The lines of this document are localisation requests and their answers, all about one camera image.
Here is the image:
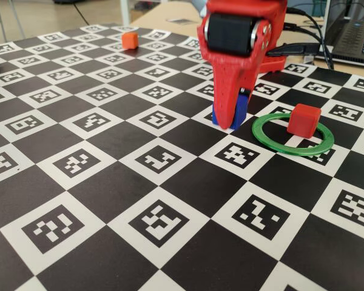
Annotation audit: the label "red gripper black motor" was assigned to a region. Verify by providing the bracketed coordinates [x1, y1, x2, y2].
[197, 0, 277, 131]

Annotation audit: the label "blue cube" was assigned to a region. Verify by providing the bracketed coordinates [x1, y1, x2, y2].
[211, 90, 248, 130]

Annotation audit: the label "red cube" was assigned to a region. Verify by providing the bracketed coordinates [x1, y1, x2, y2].
[286, 103, 322, 139]

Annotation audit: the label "red perforated robot base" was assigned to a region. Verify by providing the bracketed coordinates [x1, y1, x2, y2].
[256, 56, 288, 74]

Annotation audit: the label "orange cube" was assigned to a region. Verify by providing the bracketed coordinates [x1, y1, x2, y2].
[121, 32, 140, 50]

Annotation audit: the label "black power plug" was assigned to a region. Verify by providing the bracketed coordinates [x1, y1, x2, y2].
[266, 42, 320, 58]

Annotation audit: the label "white adapter box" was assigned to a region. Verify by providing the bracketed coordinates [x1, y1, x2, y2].
[303, 45, 334, 65]

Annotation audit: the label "dark grey laptop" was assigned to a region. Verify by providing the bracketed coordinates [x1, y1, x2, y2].
[317, 0, 364, 68]

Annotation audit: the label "white table leg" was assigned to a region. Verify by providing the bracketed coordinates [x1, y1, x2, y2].
[120, 0, 132, 27]

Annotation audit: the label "black white marker checkerboard mat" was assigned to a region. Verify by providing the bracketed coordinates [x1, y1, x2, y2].
[0, 24, 364, 291]

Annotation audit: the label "grey metal chair legs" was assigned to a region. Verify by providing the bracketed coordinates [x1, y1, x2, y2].
[0, 0, 25, 35]

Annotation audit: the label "green plastic ring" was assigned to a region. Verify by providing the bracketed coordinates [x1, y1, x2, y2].
[251, 113, 335, 157]

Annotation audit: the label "black cable with plug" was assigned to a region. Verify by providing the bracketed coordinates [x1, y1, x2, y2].
[282, 22, 328, 61]

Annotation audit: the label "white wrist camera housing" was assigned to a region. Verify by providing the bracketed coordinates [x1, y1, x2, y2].
[192, 0, 207, 18]

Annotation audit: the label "thick black cable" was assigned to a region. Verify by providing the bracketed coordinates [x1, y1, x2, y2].
[286, 7, 335, 70]

